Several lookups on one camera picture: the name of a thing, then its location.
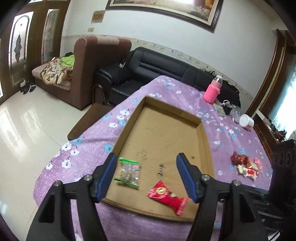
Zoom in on clear green edged packet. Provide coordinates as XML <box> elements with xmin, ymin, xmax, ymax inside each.
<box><xmin>114</xmin><ymin>157</ymin><xmax>142</xmax><ymax>188</ymax></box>

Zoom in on red long snack packet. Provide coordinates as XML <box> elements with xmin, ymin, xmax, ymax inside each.
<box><xmin>147</xmin><ymin>181</ymin><xmax>188</xmax><ymax>216</ymax></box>

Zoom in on red white snack packet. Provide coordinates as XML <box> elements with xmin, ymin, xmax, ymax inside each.
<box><xmin>237</xmin><ymin>165</ymin><xmax>259</xmax><ymax>180</ymax></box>

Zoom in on dark red foil packet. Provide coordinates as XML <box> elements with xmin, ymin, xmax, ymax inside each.
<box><xmin>230</xmin><ymin>151</ymin><xmax>249</xmax><ymax>166</ymax></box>

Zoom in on pink cartoon snack bag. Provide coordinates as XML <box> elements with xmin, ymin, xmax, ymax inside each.
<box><xmin>252</xmin><ymin>158</ymin><xmax>263</xmax><ymax>172</ymax></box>

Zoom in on cardboard tray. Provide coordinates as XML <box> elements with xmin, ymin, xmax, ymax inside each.
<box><xmin>103</xmin><ymin>96</ymin><xmax>214</xmax><ymax>222</ymax></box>

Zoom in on purple floral tablecloth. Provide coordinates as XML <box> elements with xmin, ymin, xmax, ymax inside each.
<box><xmin>34</xmin><ymin>76</ymin><xmax>273</xmax><ymax>240</ymax></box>

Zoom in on booklet on table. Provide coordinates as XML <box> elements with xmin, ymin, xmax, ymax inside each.
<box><xmin>213</xmin><ymin>103</ymin><xmax>227</xmax><ymax>116</ymax></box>

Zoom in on white plastic jar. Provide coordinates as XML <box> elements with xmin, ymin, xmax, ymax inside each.
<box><xmin>239</xmin><ymin>114</ymin><xmax>254</xmax><ymax>131</ymax></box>

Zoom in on small black container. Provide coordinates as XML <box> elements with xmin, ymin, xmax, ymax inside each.
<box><xmin>221</xmin><ymin>100</ymin><xmax>232</xmax><ymax>115</ymax></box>

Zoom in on pink sleeved thermos bottle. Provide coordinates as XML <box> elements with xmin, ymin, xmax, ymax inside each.
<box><xmin>203</xmin><ymin>75</ymin><xmax>222</xmax><ymax>104</ymax></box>

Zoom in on wooden cabinet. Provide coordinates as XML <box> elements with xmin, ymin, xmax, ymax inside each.
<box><xmin>246</xmin><ymin>29</ymin><xmax>295</xmax><ymax>161</ymax></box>

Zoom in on patterned blanket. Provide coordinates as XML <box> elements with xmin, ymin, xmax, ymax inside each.
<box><xmin>41</xmin><ymin>58</ymin><xmax>74</xmax><ymax>85</ymax></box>

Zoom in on black leather sofa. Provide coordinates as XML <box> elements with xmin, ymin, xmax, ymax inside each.
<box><xmin>94</xmin><ymin>47</ymin><xmax>215</xmax><ymax>106</ymax></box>

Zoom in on shoes on floor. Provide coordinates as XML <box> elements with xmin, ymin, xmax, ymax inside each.
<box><xmin>20</xmin><ymin>80</ymin><xmax>36</xmax><ymax>95</ymax></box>

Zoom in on green cloth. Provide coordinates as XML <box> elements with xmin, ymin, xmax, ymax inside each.
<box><xmin>60</xmin><ymin>52</ymin><xmax>75</xmax><ymax>67</ymax></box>

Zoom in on brown armchair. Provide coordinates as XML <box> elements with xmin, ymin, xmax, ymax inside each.
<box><xmin>32</xmin><ymin>36</ymin><xmax>132</xmax><ymax>110</ymax></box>

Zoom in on wooden glass doors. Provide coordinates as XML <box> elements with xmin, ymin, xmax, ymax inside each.
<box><xmin>1</xmin><ymin>1</ymin><xmax>70</xmax><ymax>103</ymax></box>

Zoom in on small wall plaque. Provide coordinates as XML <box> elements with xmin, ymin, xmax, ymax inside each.
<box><xmin>91</xmin><ymin>10</ymin><xmax>105</xmax><ymax>23</ymax></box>

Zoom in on framed wall painting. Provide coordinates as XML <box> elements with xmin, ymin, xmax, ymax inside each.
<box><xmin>105</xmin><ymin>0</ymin><xmax>223</xmax><ymax>32</ymax></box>

